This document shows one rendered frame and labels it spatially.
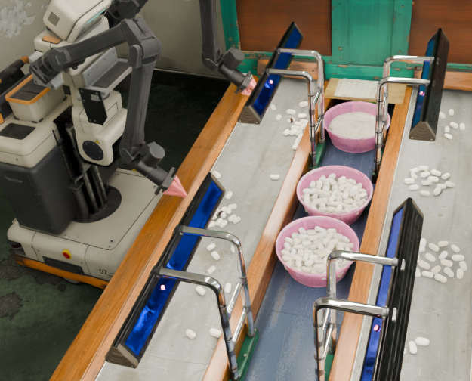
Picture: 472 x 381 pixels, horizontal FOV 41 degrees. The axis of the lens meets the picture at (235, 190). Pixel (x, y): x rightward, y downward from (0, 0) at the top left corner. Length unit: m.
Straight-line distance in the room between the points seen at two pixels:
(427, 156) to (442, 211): 0.31
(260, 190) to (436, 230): 0.63
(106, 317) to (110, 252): 0.94
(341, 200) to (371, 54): 0.78
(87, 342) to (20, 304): 1.32
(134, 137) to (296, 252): 0.66
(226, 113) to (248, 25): 0.42
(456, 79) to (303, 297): 1.19
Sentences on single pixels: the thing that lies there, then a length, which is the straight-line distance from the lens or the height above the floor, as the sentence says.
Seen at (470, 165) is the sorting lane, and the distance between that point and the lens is 2.43.
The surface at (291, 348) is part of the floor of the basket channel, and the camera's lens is 1.90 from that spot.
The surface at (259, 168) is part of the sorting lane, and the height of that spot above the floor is 0.74.
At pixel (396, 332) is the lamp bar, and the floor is 1.09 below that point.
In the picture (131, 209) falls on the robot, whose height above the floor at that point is 0.28.
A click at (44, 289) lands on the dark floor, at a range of 3.22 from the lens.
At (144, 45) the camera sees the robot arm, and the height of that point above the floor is 1.36.
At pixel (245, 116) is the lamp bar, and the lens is 2.10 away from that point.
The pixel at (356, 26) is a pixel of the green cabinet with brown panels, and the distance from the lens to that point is 2.73.
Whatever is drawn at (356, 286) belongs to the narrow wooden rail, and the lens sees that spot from 1.93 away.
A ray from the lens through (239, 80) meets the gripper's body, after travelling 2.56.
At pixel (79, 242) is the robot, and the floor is 0.28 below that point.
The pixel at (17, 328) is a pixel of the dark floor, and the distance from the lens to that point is 3.11.
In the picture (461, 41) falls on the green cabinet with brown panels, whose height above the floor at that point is 0.97.
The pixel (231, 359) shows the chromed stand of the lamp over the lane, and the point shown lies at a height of 0.82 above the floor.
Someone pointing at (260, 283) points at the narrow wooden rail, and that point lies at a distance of 1.95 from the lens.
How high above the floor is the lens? 2.22
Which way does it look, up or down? 40 degrees down
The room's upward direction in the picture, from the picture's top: 8 degrees counter-clockwise
